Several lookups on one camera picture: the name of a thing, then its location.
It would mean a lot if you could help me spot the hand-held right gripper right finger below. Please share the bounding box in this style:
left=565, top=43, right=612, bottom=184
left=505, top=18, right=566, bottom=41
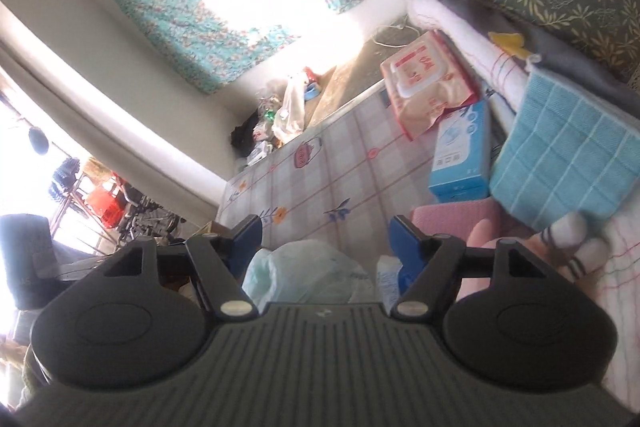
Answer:
left=390, top=214, right=551, bottom=321

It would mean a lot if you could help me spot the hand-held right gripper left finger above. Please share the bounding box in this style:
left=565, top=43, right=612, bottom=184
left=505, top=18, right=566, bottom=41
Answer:
left=102, top=214, right=263, bottom=321

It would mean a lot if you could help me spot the pink cloth pad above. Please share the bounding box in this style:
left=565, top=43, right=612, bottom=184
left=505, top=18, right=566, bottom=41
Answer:
left=410, top=199, right=504, bottom=249

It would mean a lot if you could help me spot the pink plush toy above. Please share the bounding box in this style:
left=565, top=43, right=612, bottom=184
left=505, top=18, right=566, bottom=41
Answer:
left=455, top=211, right=612, bottom=308

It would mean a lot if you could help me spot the blue face mask box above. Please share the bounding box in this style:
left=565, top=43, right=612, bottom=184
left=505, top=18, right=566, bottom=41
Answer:
left=428, top=99, right=494, bottom=204

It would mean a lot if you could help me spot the teal checkered towel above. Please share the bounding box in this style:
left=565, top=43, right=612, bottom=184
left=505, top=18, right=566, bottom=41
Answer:
left=489, top=69, right=640, bottom=234

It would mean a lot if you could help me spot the pale green plastic bag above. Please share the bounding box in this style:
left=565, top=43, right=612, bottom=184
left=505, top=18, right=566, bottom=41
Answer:
left=242, top=239, right=379, bottom=314

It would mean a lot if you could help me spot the red plastic crate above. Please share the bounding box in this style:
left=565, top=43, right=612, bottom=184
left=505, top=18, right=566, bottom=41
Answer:
left=82, top=177, right=127, bottom=229

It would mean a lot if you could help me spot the black cloth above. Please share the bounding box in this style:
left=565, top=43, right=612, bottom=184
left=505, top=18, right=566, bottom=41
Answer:
left=230, top=112, right=262, bottom=158

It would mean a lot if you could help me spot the pile of packaging litter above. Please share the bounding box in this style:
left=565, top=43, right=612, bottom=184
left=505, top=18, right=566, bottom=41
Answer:
left=247, top=91, right=282, bottom=166

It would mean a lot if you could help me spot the plaid printed mattress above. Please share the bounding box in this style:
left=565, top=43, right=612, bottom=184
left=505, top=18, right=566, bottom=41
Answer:
left=215, top=79, right=501, bottom=259

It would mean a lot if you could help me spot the white plastic bag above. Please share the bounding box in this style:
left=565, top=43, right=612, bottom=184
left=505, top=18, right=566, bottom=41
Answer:
left=272, top=74, right=309, bottom=144

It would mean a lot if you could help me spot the pink wet wipes pack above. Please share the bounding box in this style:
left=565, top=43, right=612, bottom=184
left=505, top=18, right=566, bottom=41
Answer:
left=380, top=31, right=482, bottom=142

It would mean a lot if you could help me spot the grey blanket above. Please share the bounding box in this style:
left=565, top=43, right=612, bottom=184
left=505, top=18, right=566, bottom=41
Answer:
left=410, top=0, right=640, bottom=94

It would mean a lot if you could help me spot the white power cable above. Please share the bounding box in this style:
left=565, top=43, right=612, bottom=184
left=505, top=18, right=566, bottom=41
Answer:
left=372, top=19, right=424, bottom=50

